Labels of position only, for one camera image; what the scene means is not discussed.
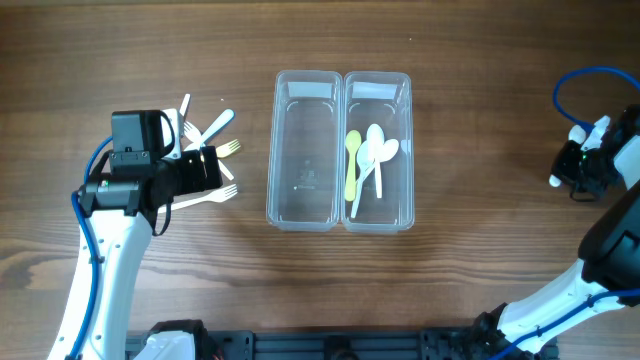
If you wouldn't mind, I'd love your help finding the white spoon two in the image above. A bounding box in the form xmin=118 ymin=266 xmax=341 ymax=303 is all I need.
xmin=351 ymin=140 xmax=374 ymax=219

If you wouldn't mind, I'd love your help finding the clear plastic container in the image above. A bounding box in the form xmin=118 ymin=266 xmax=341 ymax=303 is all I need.
xmin=266 ymin=70 xmax=342 ymax=232
xmin=342 ymin=71 xmax=416 ymax=234

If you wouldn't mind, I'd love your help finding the white spoon three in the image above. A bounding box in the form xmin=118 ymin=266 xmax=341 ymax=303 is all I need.
xmin=381 ymin=139 xmax=399 ymax=164

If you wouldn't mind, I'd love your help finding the white spoon one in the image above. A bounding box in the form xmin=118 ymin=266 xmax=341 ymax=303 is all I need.
xmin=366 ymin=123 xmax=385 ymax=199

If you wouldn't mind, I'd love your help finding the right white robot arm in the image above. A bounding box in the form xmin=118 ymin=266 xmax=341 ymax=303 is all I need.
xmin=489 ymin=105 xmax=639 ymax=359

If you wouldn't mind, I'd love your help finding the white fork under blue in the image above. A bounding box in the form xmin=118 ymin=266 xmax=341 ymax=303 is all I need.
xmin=184 ymin=121 xmax=234 ymax=181

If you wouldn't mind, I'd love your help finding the yellow plastic spoon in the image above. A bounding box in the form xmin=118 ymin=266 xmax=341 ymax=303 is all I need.
xmin=344 ymin=130 xmax=362 ymax=202

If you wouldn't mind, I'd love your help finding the white fork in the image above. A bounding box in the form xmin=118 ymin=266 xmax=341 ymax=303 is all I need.
xmin=179 ymin=93 xmax=191 ymax=117
xmin=171 ymin=184 xmax=238 ymax=210
xmin=184 ymin=121 xmax=234 ymax=181

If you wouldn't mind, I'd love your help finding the right clear plastic container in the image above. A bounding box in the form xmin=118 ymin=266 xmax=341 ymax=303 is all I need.
xmin=342 ymin=71 xmax=416 ymax=234

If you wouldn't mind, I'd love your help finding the light blue plastic fork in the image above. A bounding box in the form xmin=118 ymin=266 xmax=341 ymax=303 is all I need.
xmin=185 ymin=109 xmax=235 ymax=151

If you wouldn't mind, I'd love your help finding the white spoon four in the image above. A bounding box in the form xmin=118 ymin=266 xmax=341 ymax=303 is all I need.
xmin=549 ymin=175 xmax=562 ymax=188

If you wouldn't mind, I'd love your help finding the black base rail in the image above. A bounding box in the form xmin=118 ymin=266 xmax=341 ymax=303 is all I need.
xmin=124 ymin=319 xmax=559 ymax=360

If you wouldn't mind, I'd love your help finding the yellow plastic fork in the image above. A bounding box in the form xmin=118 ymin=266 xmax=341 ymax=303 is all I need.
xmin=216 ymin=139 xmax=241 ymax=158

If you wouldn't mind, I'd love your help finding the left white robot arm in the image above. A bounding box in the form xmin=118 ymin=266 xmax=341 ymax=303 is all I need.
xmin=48 ymin=146 xmax=222 ymax=359

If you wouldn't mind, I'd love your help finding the left clear plastic container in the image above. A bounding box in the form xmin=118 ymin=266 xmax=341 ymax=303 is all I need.
xmin=266 ymin=70 xmax=342 ymax=232

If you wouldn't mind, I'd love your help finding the right blue cable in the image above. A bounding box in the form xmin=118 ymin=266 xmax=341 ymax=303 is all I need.
xmin=487 ymin=66 xmax=640 ymax=360

